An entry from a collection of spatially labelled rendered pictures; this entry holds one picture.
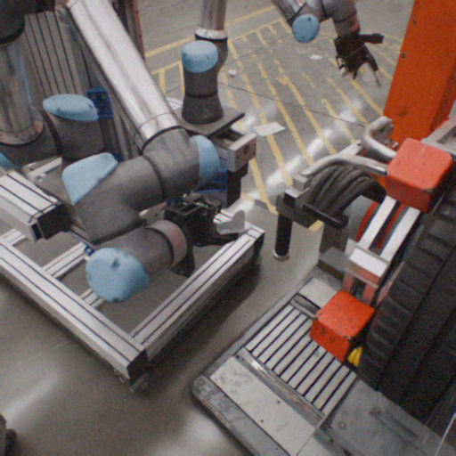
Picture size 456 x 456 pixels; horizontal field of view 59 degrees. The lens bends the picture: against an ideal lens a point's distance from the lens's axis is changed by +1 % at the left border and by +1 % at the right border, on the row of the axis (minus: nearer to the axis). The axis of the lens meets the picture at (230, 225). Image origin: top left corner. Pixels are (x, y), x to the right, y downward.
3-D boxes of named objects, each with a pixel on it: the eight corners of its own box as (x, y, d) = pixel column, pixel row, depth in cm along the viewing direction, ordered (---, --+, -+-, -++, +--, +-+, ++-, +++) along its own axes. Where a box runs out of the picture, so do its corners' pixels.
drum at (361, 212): (405, 282, 89) (426, 237, 80) (324, 238, 100) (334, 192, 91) (432, 250, 97) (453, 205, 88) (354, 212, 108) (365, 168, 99)
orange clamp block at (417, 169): (429, 215, 65) (431, 193, 57) (384, 195, 69) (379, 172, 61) (452, 181, 65) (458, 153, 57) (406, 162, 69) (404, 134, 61)
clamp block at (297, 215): (307, 230, 85) (311, 210, 81) (274, 211, 89) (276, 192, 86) (321, 218, 87) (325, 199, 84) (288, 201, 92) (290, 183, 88)
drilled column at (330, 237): (334, 261, 201) (351, 194, 173) (318, 251, 206) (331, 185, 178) (345, 250, 206) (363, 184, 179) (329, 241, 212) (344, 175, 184)
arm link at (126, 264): (110, 242, 49) (139, 303, 50) (160, 215, 59) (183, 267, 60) (69, 256, 53) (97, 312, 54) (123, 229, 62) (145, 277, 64)
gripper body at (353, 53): (338, 71, 139) (329, 37, 132) (359, 58, 139) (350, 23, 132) (352, 75, 133) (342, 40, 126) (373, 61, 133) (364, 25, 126)
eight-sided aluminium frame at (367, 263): (339, 388, 92) (411, 203, 56) (315, 370, 95) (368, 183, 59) (436, 263, 121) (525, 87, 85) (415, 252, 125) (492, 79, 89)
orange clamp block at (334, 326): (369, 332, 76) (343, 364, 71) (332, 308, 80) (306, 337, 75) (378, 310, 71) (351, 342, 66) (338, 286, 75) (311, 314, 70)
